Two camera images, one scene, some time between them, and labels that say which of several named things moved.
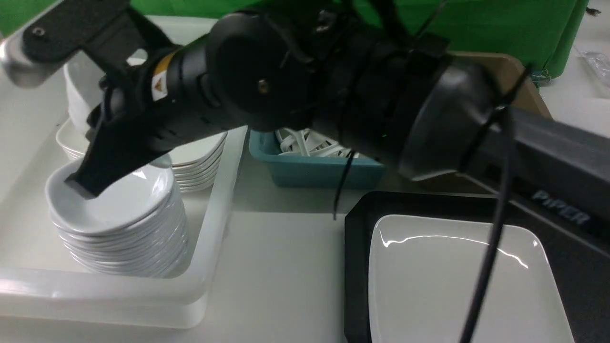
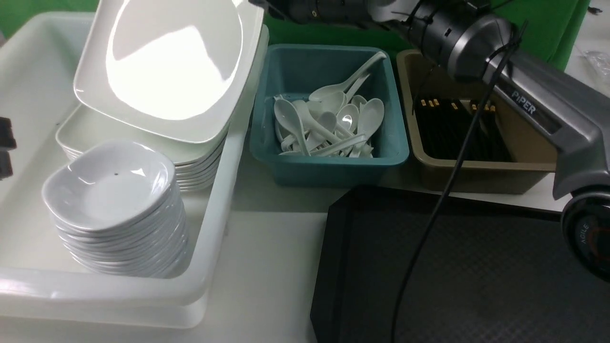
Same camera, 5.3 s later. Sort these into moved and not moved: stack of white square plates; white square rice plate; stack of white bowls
Moved: white square rice plate
Not moved: stack of white square plates; stack of white bowls
